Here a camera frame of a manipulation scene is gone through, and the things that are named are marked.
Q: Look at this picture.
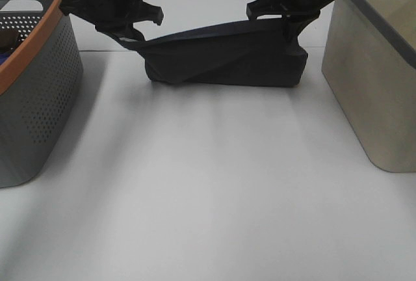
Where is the dark navy towel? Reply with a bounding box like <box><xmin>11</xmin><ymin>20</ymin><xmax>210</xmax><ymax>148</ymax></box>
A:
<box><xmin>117</xmin><ymin>18</ymin><xmax>308</xmax><ymax>87</ymax></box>

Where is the grey perforated basket orange rim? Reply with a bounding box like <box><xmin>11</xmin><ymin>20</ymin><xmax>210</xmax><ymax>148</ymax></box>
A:
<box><xmin>1</xmin><ymin>0</ymin><xmax>83</xmax><ymax>188</ymax></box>

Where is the blue towel in basket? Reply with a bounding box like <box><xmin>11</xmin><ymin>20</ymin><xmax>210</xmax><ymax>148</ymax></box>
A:
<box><xmin>0</xmin><ymin>53</ymin><xmax>11</xmax><ymax>65</ymax></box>

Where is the beige basket grey rim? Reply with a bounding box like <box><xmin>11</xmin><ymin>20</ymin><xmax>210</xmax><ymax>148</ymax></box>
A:
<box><xmin>322</xmin><ymin>0</ymin><xmax>415</xmax><ymax>173</ymax></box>

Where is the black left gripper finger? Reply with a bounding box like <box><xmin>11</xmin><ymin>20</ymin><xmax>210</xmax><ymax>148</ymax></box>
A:
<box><xmin>96</xmin><ymin>24</ymin><xmax>146</xmax><ymax>50</ymax></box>
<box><xmin>129</xmin><ymin>1</ymin><xmax>164</xmax><ymax>25</ymax></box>

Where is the brown towel in basket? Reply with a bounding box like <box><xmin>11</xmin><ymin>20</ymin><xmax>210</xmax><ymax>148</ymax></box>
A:
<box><xmin>1</xmin><ymin>31</ymin><xmax>20</xmax><ymax>52</ymax></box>

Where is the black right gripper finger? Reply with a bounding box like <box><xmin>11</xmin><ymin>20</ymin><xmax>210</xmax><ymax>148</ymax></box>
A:
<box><xmin>246</xmin><ymin>0</ymin><xmax>288</xmax><ymax>20</ymax></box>
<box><xmin>281</xmin><ymin>17</ymin><xmax>315</xmax><ymax>56</ymax></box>

